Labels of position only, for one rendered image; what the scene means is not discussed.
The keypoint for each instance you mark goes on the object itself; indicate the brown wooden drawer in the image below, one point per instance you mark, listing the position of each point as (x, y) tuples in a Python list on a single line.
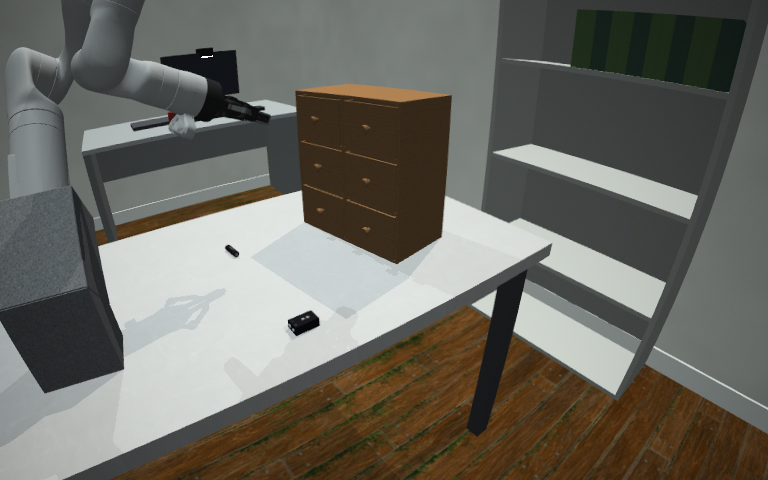
[(371, 127), (328, 174), (371, 228), (324, 210), (319, 118), (379, 189)]

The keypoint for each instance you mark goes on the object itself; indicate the brown wooden chest of drawers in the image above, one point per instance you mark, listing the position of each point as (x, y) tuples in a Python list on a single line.
[(422, 157)]

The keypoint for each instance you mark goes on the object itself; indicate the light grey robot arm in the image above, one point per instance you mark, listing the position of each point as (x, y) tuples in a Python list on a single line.
[(37, 159)]

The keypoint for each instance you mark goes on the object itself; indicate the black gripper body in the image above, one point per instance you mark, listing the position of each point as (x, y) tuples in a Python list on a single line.
[(215, 103)]

